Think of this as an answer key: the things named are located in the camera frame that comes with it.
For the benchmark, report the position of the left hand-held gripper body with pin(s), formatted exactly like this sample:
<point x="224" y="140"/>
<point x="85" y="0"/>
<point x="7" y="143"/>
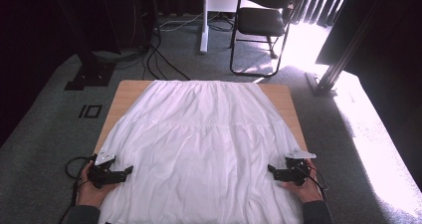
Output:
<point x="101" y="171"/>

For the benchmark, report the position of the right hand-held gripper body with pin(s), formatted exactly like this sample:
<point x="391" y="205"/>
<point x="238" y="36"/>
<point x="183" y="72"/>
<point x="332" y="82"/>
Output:
<point x="297" y="171"/>

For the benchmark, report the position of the white skirt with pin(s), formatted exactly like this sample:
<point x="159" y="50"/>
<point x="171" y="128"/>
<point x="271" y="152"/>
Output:
<point x="199" y="144"/>

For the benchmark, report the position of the person's right hand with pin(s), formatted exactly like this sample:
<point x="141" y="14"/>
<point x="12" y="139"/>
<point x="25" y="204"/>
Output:
<point x="307" y="190"/>

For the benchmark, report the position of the black stand with base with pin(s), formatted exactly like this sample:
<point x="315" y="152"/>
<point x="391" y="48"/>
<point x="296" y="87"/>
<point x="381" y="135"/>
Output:
<point x="91" y="74"/>

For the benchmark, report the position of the black folding chair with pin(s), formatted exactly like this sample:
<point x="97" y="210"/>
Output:
<point x="262" y="21"/>

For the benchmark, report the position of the black equipment tower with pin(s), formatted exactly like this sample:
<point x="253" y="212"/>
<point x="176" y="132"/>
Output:
<point x="146" y="15"/>

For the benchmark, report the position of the striped curtain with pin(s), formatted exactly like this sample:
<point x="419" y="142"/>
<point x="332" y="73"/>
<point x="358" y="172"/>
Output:
<point x="315" y="5"/>

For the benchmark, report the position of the aluminium profile post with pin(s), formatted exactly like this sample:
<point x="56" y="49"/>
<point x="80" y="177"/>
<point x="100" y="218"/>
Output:
<point x="335" y="68"/>

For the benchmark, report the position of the white desk frame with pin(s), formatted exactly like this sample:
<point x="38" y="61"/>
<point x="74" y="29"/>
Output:
<point x="204" y="28"/>

